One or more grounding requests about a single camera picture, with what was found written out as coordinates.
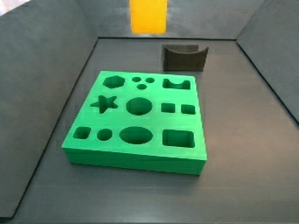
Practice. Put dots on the green foam shape-sorter board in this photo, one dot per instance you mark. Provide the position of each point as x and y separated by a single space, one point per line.
140 123

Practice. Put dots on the black foam curved-top block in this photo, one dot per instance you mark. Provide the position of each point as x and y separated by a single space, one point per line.
185 58

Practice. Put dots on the yellow rectangular panel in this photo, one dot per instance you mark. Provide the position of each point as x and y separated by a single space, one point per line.
149 16

